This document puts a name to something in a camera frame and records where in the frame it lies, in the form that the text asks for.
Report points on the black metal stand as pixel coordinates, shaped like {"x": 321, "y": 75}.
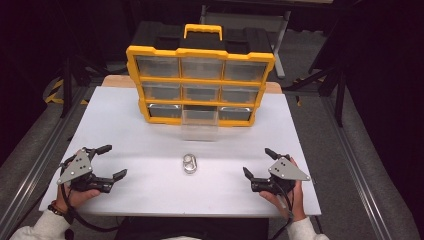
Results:
{"x": 338, "y": 90}
{"x": 68, "y": 86}

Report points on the clear plastic drawer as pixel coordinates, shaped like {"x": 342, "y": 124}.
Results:
{"x": 200, "y": 128}

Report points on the dark beaded wristband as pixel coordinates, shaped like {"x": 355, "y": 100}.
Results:
{"x": 58, "y": 209}

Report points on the aluminium rail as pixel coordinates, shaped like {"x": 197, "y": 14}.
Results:
{"x": 358, "y": 173}
{"x": 43, "y": 150}

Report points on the grid of clear drawers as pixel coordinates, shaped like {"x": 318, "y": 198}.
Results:
{"x": 201, "y": 68}

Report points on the person's dark clothing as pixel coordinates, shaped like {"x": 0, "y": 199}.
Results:
{"x": 193, "y": 229}

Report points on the yellow black organizer cabinet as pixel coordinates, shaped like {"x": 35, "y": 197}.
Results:
{"x": 200, "y": 42}

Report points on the small silver metal part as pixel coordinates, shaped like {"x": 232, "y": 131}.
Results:
{"x": 189, "y": 164}

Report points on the yellow black hazard tape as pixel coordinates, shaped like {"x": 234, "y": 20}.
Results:
{"x": 53, "y": 95}

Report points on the person's left hand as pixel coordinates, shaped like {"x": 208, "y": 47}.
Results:
{"x": 77, "y": 199}

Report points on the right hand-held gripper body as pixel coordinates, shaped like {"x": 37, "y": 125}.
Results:
{"x": 286, "y": 170}

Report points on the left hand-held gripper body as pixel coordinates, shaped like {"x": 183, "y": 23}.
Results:
{"x": 77, "y": 166}

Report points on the person's right hand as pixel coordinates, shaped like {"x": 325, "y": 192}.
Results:
{"x": 299, "y": 200}

